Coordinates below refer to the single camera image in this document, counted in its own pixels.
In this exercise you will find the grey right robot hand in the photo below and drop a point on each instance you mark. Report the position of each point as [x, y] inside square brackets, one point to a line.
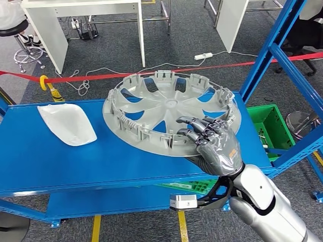
[222, 150]

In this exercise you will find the silver plastic wheel hubcap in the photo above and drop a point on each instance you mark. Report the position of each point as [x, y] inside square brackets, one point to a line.
[156, 110]

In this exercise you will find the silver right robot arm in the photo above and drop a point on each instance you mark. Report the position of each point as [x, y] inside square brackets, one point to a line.
[265, 200]

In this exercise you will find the green plastic crate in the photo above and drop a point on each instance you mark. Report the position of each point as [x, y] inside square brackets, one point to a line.
[192, 187]
[271, 123]

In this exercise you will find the yellow floor tape outline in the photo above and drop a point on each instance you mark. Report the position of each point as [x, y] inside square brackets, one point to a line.
[183, 227]

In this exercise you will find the white power strip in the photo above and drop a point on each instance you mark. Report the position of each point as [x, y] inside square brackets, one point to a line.
[203, 56]
[75, 23]

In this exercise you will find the chrome stanchion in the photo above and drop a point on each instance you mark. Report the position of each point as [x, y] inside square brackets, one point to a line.
[297, 122]

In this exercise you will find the white desk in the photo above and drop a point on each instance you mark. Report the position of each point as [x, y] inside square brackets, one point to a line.
[75, 4]
[231, 25]

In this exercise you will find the black office chair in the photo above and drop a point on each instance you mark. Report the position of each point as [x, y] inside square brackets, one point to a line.
[305, 36]

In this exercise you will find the red barrier belt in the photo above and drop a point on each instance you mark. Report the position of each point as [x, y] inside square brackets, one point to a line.
[100, 76]

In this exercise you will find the white plastic mirror cover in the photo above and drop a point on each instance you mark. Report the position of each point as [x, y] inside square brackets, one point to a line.
[68, 125]

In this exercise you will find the yellow hook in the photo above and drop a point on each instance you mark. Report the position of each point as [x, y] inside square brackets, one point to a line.
[43, 81]

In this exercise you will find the black round stool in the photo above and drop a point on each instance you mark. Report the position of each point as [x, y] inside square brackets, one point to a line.
[15, 28]

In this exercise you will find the person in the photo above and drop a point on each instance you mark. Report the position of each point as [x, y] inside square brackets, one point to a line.
[10, 11]

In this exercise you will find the black camera bracket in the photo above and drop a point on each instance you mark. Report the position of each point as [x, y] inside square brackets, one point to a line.
[216, 197]

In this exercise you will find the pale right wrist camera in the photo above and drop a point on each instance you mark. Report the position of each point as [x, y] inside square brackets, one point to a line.
[183, 202]

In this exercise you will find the steel table frame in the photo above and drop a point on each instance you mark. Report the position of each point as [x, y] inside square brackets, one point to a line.
[126, 20]
[262, 9]

